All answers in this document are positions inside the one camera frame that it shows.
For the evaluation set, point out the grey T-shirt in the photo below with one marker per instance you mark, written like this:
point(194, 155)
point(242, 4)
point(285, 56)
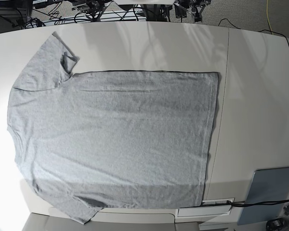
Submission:
point(110, 139)

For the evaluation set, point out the grey-blue flat panel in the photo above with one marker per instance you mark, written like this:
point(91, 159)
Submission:
point(271, 184)

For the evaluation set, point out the black device bottom right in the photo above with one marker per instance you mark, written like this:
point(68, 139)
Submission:
point(275, 224)

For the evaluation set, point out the robot base frame with cables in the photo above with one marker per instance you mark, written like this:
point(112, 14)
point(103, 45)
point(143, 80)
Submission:
point(119, 10)

